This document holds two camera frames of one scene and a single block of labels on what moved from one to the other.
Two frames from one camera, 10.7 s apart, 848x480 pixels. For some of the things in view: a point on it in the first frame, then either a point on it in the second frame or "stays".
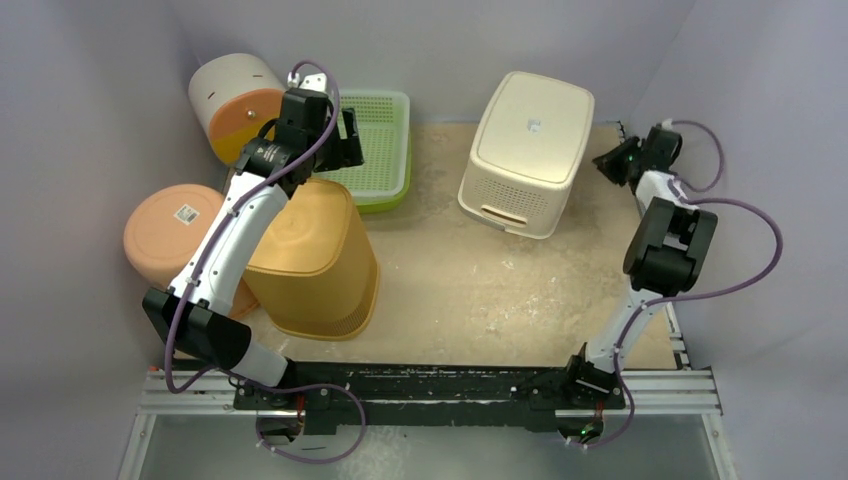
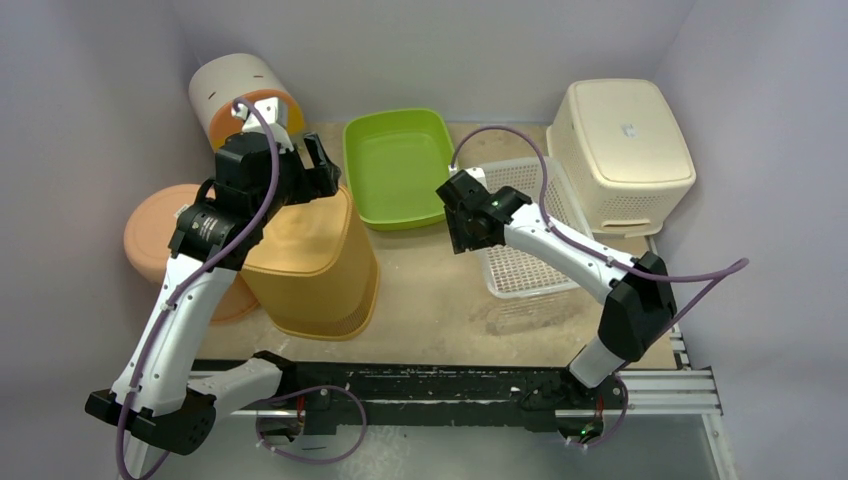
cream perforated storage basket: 530,145 to 622,152
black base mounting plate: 433,398 stays
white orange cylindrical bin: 231,96 stays
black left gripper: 347,151 to 316,182
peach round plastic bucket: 166,227 stays
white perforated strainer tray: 383,119 to 510,272
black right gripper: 615,163 to 454,216
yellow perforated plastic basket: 311,270 stays
